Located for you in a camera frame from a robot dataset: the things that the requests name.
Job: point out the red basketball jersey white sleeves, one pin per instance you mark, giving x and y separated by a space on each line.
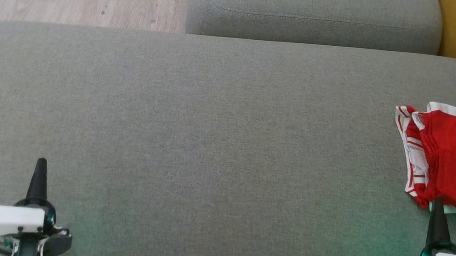
415 156

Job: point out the large grey sofa seat cushion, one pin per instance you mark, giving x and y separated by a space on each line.
206 143

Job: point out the small grey sofa cushion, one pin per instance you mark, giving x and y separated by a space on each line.
314 12

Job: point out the left gripper white-banded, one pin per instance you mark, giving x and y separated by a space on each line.
5 220

